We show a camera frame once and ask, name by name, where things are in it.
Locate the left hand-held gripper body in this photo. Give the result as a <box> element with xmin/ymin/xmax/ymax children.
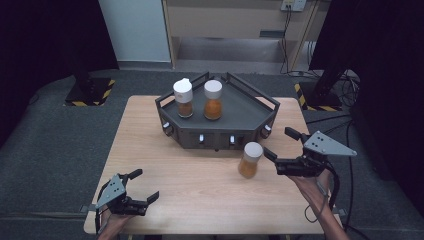
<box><xmin>95</xmin><ymin>173</ymin><xmax>150</xmax><ymax>217</ymax></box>

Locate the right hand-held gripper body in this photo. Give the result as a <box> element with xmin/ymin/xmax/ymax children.
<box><xmin>275</xmin><ymin>130</ymin><xmax>358</xmax><ymax>178</ymax></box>

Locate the orange spice jar round lid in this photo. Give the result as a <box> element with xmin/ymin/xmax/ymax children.
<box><xmin>203</xmin><ymin>79</ymin><xmax>224</xmax><ymax>121</ymax></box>
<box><xmin>237</xmin><ymin>141</ymin><xmax>264</xmax><ymax>179</ymax></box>

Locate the black metal corner rack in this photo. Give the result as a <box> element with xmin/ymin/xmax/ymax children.
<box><xmin>154</xmin><ymin>71</ymin><xmax>281</xmax><ymax>152</ymax></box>

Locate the spice jar with flip lid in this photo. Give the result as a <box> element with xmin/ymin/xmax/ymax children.
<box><xmin>172</xmin><ymin>77</ymin><xmax>194</xmax><ymax>119</ymax></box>

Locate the person's left hand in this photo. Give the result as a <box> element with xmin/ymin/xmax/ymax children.
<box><xmin>99</xmin><ymin>207</ymin><xmax>135</xmax><ymax>235</ymax></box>

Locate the person's right hand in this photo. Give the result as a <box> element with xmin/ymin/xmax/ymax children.
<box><xmin>288</xmin><ymin>168</ymin><xmax>333</xmax><ymax>208</ymax></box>

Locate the black stand column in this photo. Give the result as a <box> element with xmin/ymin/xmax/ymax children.
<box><xmin>69</xmin><ymin>49</ymin><xmax>93</xmax><ymax>96</ymax></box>
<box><xmin>314</xmin><ymin>63</ymin><xmax>350</xmax><ymax>98</ymax></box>

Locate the black curtain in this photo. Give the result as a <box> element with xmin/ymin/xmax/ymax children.
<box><xmin>0</xmin><ymin>0</ymin><xmax>120</xmax><ymax>148</ymax></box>
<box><xmin>309</xmin><ymin>0</ymin><xmax>424</xmax><ymax>208</ymax></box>

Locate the beige wooden cabinet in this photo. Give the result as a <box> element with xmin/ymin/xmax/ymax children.
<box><xmin>162</xmin><ymin>0</ymin><xmax>322</xmax><ymax>72</ymax></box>

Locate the white panel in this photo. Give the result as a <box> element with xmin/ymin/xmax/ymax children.
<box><xmin>99</xmin><ymin>0</ymin><xmax>172</xmax><ymax>63</ymax></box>

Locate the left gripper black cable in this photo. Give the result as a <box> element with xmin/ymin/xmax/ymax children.
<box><xmin>94</xmin><ymin>199</ymin><xmax>104</xmax><ymax>235</ymax></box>

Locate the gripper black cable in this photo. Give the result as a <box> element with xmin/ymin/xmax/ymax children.
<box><xmin>94</xmin><ymin>199</ymin><xmax>104</xmax><ymax>235</ymax></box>
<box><xmin>324</xmin><ymin>161</ymin><xmax>341</xmax><ymax>211</ymax></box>

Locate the striped stand base plate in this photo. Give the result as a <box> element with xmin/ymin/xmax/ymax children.
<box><xmin>63</xmin><ymin>77</ymin><xmax>117</xmax><ymax>107</ymax></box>
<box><xmin>293</xmin><ymin>81</ymin><xmax>344</xmax><ymax>112</ymax></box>

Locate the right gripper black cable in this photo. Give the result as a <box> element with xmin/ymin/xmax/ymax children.
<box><xmin>324</xmin><ymin>161</ymin><xmax>341</xmax><ymax>211</ymax></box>

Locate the tangle of black cables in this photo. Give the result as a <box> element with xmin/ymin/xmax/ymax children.
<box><xmin>338</xmin><ymin>70</ymin><xmax>362</xmax><ymax>108</ymax></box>

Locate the black power cable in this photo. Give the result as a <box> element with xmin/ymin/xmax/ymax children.
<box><xmin>279</xmin><ymin>4</ymin><xmax>295</xmax><ymax>75</ymax></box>

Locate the white wall power outlet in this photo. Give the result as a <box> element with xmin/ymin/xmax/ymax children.
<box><xmin>280</xmin><ymin>0</ymin><xmax>307</xmax><ymax>13</ymax></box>

